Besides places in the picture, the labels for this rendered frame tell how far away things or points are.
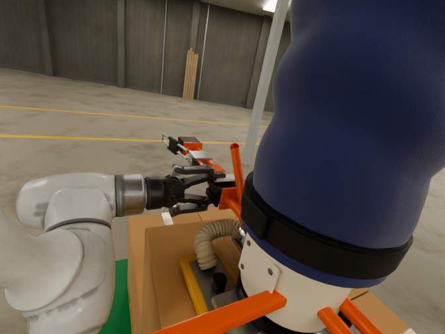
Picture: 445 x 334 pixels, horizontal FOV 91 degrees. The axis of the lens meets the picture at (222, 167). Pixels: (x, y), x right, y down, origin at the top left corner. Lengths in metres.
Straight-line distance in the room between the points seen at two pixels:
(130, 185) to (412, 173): 0.44
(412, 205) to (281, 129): 0.15
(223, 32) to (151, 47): 3.28
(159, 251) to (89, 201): 0.21
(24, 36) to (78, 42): 2.13
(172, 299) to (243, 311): 0.21
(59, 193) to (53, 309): 0.18
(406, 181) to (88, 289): 0.40
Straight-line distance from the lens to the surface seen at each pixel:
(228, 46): 11.37
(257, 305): 0.34
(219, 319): 0.31
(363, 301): 1.30
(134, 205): 0.49
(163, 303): 0.50
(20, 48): 13.79
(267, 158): 0.27
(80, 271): 0.38
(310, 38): 0.25
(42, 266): 0.36
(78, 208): 0.45
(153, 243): 0.60
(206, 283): 0.49
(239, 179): 0.52
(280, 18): 3.65
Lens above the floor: 1.36
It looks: 23 degrees down
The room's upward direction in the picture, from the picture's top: 11 degrees clockwise
